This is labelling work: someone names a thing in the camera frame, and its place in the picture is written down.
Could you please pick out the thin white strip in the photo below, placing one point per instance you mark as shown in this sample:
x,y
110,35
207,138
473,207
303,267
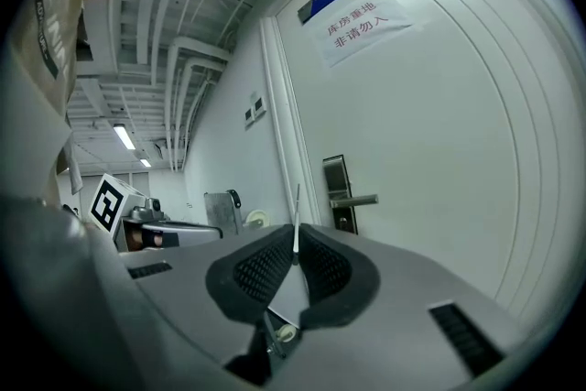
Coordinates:
x,y
296,224

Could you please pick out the person's beige t-shirt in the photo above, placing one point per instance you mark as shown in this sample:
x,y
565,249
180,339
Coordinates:
x,y
41,59

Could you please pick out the white pipe bundle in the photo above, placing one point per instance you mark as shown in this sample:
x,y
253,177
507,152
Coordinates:
x,y
183,105

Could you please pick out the white wall control panel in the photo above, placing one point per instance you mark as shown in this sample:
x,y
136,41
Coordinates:
x,y
249,116
259,107

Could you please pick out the white door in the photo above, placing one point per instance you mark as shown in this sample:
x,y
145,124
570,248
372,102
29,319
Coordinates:
x,y
412,142

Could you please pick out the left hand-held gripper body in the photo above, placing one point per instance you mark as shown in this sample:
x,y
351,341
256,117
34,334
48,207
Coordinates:
x,y
110,206

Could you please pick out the white door frame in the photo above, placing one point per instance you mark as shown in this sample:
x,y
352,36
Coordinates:
x,y
284,123

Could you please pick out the person's left hand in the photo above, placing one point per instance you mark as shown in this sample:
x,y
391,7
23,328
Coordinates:
x,y
143,239

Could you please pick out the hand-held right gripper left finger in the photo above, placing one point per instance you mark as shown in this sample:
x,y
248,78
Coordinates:
x,y
238,288

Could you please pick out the grey metal cart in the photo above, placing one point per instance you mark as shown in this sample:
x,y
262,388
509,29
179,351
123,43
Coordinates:
x,y
222,213

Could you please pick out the white paper notice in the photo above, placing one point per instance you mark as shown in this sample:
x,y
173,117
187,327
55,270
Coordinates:
x,y
361,29

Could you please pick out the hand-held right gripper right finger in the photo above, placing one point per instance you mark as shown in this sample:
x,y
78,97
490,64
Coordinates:
x,y
348,284

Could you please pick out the long ceiling light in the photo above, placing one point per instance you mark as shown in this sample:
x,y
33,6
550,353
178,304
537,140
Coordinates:
x,y
124,137
145,162

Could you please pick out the white round reel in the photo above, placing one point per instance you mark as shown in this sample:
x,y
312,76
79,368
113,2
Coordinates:
x,y
255,219

